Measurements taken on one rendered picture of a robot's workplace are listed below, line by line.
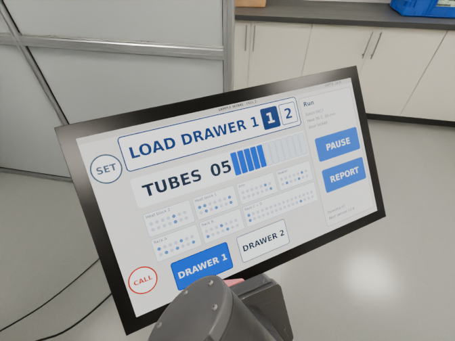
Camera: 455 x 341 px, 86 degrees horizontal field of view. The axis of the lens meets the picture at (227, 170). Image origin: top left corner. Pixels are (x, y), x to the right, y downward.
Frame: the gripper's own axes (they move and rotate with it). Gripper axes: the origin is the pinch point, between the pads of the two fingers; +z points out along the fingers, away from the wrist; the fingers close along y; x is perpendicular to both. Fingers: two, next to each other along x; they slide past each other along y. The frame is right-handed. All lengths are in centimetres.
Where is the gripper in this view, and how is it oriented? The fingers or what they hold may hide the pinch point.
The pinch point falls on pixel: (218, 287)
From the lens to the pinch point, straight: 35.5
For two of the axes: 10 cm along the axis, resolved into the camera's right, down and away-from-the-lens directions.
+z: -2.7, -0.2, 9.6
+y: -9.3, 2.7, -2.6
